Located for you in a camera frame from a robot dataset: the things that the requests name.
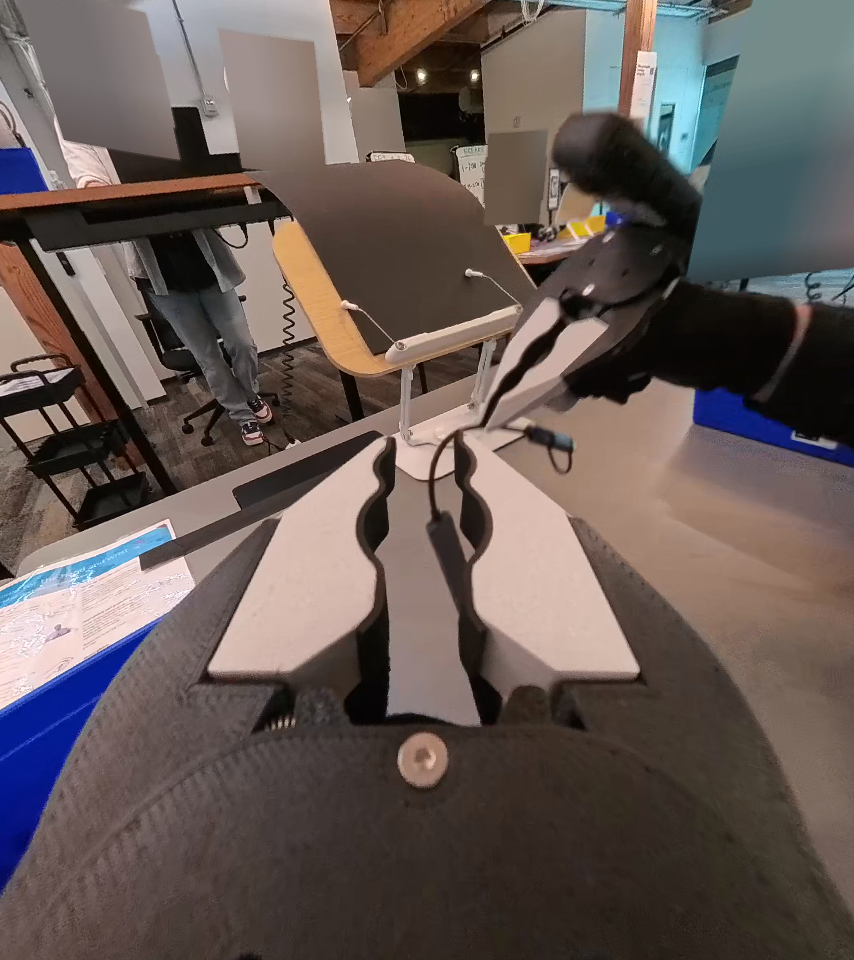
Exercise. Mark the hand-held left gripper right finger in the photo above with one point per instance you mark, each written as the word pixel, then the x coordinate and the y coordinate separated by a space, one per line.
pixel 554 600

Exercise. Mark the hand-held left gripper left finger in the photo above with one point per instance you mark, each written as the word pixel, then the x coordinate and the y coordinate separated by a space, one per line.
pixel 292 600

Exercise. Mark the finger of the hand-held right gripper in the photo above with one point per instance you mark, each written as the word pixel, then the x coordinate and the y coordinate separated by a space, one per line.
pixel 562 352
pixel 528 337

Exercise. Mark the tagged blue plastic bin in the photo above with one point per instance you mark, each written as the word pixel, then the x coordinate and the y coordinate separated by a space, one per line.
pixel 726 424

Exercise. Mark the yellow plastic bin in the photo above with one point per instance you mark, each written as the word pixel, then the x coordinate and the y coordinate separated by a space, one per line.
pixel 517 241

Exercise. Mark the handwritten whiteboard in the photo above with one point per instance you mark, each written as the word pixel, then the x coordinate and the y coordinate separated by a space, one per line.
pixel 472 169

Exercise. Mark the white paper notice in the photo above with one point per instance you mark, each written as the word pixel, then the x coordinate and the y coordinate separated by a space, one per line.
pixel 644 82

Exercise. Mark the printed paper leaflet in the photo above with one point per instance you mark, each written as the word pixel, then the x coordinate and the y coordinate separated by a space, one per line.
pixel 59 622

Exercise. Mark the black office chair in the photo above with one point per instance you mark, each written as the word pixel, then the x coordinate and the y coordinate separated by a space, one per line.
pixel 179 360

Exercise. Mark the black rolling cart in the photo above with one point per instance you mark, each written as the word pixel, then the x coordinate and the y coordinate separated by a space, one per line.
pixel 59 435

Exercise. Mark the brown standing desk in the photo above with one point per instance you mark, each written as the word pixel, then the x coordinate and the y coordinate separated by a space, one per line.
pixel 97 196

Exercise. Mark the wooden post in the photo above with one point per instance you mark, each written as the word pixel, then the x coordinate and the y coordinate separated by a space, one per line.
pixel 14 300

